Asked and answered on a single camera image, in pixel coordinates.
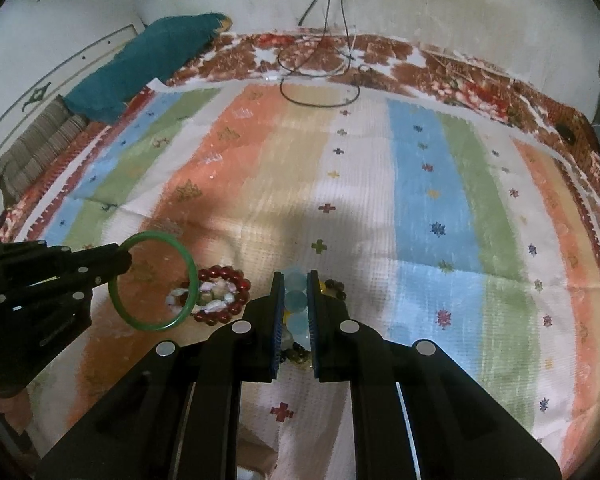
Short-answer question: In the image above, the green jade bangle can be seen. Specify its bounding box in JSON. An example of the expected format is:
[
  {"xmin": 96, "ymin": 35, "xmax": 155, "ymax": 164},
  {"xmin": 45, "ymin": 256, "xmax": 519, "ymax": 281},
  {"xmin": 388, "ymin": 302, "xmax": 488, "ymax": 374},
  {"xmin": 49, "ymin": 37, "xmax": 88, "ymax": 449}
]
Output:
[{"xmin": 107, "ymin": 230, "xmax": 200, "ymax": 333}]

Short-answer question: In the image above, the white pink bead bracelet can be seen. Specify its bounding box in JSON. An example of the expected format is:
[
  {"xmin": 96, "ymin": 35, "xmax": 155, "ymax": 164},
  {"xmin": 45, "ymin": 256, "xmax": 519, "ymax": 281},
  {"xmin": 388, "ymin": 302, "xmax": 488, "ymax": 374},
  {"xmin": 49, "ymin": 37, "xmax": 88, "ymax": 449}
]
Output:
[{"xmin": 164, "ymin": 282, "xmax": 237, "ymax": 314}]

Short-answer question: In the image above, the light blue bead bracelet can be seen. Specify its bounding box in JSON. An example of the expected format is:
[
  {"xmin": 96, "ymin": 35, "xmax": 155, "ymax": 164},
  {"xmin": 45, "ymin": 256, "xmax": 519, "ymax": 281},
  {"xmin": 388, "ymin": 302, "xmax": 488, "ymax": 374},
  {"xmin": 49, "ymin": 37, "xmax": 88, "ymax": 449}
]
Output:
[{"xmin": 279, "ymin": 266, "xmax": 313, "ymax": 356}]

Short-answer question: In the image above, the striped grey cushion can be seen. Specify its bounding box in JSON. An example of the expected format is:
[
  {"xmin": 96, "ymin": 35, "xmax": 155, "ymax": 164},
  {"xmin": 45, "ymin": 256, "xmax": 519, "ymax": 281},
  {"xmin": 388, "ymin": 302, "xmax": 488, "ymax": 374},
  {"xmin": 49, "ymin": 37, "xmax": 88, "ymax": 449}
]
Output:
[{"xmin": 0, "ymin": 96, "xmax": 88, "ymax": 207}]

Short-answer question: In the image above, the white wooden headboard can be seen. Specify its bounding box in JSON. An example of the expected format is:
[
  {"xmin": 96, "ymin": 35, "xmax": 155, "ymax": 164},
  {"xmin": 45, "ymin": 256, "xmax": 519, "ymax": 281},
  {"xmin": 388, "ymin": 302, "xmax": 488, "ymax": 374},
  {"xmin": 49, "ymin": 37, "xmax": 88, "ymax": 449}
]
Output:
[{"xmin": 0, "ymin": 24, "xmax": 138, "ymax": 157}]

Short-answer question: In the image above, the striped colourful blanket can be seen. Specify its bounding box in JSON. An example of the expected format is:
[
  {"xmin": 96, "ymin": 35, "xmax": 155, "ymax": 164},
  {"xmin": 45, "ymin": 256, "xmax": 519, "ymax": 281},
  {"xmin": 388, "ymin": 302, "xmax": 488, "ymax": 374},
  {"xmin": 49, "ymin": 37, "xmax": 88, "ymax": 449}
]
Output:
[{"xmin": 17, "ymin": 81, "xmax": 600, "ymax": 474}]

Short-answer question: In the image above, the teal quilted pillow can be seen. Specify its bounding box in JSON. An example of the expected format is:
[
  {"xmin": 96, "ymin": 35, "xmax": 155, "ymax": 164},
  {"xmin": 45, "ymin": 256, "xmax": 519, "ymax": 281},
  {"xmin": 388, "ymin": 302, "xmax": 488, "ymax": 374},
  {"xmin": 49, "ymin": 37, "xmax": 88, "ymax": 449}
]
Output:
[{"xmin": 64, "ymin": 13, "xmax": 232, "ymax": 125}]

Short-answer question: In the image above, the small black object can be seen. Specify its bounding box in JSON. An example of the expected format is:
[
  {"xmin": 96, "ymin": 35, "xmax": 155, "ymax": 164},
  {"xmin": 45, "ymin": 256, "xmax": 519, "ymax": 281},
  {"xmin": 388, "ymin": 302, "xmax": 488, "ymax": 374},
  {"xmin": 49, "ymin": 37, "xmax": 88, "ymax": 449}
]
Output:
[{"xmin": 555, "ymin": 124, "xmax": 577, "ymax": 145}]

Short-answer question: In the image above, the red floral bedsheet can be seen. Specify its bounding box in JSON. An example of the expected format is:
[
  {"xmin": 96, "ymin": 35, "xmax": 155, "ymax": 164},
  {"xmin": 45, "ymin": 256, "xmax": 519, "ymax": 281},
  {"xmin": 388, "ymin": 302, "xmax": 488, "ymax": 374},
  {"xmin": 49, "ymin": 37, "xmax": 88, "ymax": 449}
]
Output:
[{"xmin": 0, "ymin": 32, "xmax": 600, "ymax": 267}]

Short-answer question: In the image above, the multicolour small bead bracelet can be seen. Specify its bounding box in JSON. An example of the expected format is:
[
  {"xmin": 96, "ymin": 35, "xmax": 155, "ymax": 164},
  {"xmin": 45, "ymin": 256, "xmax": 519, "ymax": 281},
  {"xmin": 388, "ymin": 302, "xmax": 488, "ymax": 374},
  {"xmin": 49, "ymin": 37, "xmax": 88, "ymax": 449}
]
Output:
[{"xmin": 278, "ymin": 339, "xmax": 315, "ymax": 369}]

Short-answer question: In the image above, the dark red bead bracelet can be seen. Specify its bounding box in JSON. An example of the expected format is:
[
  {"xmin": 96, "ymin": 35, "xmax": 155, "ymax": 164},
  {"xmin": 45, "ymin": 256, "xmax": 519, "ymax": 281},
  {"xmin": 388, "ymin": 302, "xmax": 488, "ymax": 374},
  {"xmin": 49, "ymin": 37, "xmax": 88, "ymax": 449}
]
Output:
[{"xmin": 179, "ymin": 264, "xmax": 252, "ymax": 328}]

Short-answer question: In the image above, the white charging cable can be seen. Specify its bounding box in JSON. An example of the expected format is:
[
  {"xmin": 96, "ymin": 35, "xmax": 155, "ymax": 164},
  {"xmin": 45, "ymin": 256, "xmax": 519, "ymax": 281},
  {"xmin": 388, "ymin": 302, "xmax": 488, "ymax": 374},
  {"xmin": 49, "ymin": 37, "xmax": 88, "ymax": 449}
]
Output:
[{"xmin": 264, "ymin": 14, "xmax": 357, "ymax": 82}]

